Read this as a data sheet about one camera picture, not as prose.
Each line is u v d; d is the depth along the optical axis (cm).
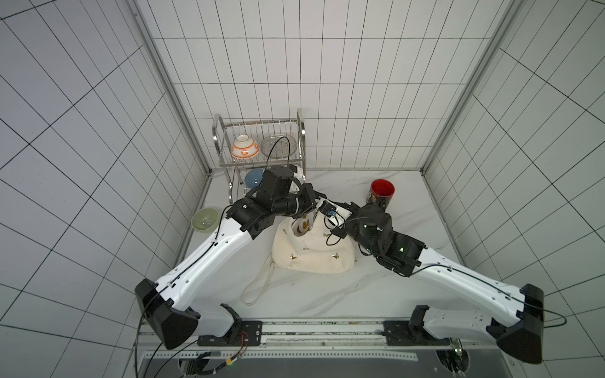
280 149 90
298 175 64
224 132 92
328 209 54
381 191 98
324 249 76
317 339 73
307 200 59
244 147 85
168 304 38
